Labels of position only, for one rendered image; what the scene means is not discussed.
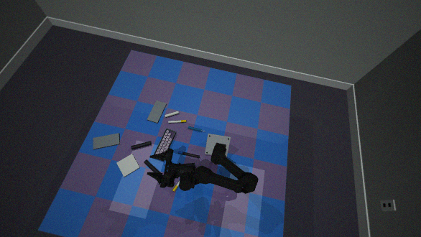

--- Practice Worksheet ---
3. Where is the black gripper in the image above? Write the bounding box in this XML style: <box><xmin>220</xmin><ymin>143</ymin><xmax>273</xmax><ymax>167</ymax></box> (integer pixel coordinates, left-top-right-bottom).
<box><xmin>147</xmin><ymin>148</ymin><xmax>182</xmax><ymax>188</ymax></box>

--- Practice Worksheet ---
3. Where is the keyboard with white letter keys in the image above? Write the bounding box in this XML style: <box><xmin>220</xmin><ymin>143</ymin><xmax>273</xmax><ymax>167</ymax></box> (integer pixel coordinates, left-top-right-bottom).
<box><xmin>154</xmin><ymin>128</ymin><xmax>176</xmax><ymax>155</ymax></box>

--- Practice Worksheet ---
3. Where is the white flat square pad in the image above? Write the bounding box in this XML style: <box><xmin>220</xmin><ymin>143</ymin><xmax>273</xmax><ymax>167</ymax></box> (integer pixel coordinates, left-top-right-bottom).
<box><xmin>117</xmin><ymin>154</ymin><xmax>140</xmax><ymax>177</ymax></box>

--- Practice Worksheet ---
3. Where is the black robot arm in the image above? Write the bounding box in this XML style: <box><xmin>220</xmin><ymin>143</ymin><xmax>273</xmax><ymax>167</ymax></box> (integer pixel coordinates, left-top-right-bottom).
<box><xmin>163</xmin><ymin>143</ymin><xmax>258</xmax><ymax>194</ymax></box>

